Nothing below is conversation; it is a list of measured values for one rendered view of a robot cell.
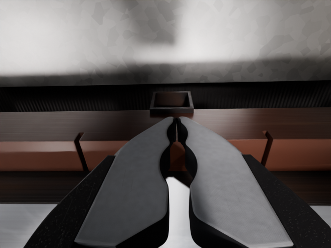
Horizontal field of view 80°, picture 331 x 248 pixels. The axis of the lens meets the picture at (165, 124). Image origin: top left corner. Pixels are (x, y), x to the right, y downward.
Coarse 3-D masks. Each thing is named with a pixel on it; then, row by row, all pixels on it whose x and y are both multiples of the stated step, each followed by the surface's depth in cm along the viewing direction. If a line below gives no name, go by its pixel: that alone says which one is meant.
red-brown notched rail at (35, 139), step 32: (0, 128) 21; (32, 128) 21; (64, 128) 21; (96, 128) 21; (128, 128) 20; (224, 128) 20; (256, 128) 20; (288, 128) 19; (320, 128) 19; (0, 160) 21; (32, 160) 20; (64, 160) 20; (96, 160) 20; (288, 160) 19; (320, 160) 19
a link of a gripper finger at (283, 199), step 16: (256, 160) 8; (256, 176) 8; (272, 176) 8; (272, 192) 7; (288, 192) 7; (288, 208) 6; (304, 208) 6; (288, 224) 6; (304, 224) 6; (320, 224) 6; (304, 240) 6; (320, 240) 6
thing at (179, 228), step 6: (174, 204) 18; (180, 204) 17; (186, 204) 17; (174, 210) 18; (180, 210) 18; (186, 210) 18; (174, 216) 18; (180, 216) 18; (186, 216) 18; (174, 222) 19; (180, 222) 19; (186, 222) 19; (174, 228) 19; (180, 228) 19; (186, 228) 19; (168, 234) 20; (174, 234) 20; (180, 234) 20; (186, 234) 20
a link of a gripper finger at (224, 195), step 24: (192, 120) 11; (192, 144) 9; (216, 144) 9; (192, 168) 9; (216, 168) 8; (240, 168) 8; (192, 192) 7; (216, 192) 7; (240, 192) 7; (192, 216) 7; (216, 216) 6; (240, 216) 6; (264, 216) 6; (216, 240) 6; (240, 240) 6; (264, 240) 6; (288, 240) 6
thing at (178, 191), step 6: (168, 180) 16; (174, 180) 16; (168, 186) 16; (174, 186) 16; (180, 186) 16; (186, 186) 16; (174, 192) 17; (180, 192) 17; (186, 192) 17; (174, 198) 17; (180, 198) 17; (186, 198) 17
